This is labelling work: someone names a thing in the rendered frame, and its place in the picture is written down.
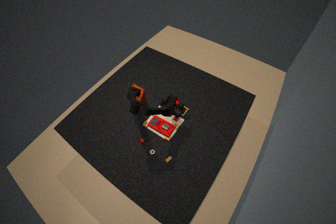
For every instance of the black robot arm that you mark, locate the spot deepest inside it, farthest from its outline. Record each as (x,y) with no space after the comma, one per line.
(165,110)

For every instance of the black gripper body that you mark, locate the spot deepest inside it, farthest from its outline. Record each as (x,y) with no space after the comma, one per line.
(180,105)

